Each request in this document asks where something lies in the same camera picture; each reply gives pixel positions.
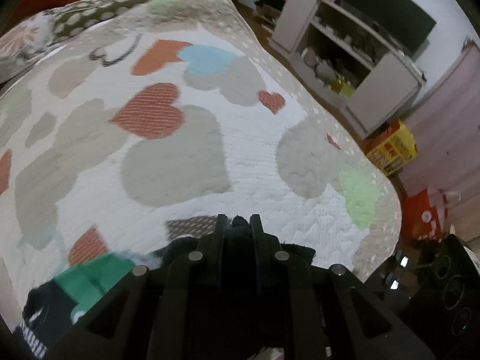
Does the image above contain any quilted heart patchwork bedspread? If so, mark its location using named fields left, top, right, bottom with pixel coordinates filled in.
left=0, top=0, right=404, bottom=331

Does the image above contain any olive cloud print pillow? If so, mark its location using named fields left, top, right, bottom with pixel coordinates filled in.
left=49, top=0, right=181, bottom=40

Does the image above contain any white floral pillow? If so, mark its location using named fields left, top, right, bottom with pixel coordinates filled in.
left=0, top=11, right=68, bottom=83

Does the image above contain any red cardboard box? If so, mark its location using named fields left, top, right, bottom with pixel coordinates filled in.
left=399, top=189, right=449, bottom=242

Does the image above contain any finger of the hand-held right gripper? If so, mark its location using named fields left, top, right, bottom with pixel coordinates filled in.
left=365, top=253, right=432, bottom=301

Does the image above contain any red star print pillow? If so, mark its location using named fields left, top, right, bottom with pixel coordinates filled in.
left=11, top=0, right=81, bottom=27

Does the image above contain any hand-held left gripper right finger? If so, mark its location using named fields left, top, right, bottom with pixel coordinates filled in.
left=250, top=214, right=436, bottom=360

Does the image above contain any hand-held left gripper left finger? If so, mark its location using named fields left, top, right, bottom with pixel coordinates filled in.
left=47, top=214, right=229, bottom=360

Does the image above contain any black television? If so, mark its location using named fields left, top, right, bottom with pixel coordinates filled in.
left=339, top=0, right=437, bottom=59

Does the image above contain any yellow bottle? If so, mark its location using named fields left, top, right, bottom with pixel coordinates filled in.
left=332, top=77, right=353, bottom=94

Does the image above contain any navy pants green dinosaur print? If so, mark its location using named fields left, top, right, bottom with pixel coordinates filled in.
left=20, top=215, right=316, bottom=360

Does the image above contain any yellow cardboard box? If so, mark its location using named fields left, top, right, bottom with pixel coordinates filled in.
left=365, top=120, right=419, bottom=176

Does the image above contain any white shelf unit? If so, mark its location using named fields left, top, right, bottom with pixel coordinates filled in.
left=270, top=0, right=427, bottom=139

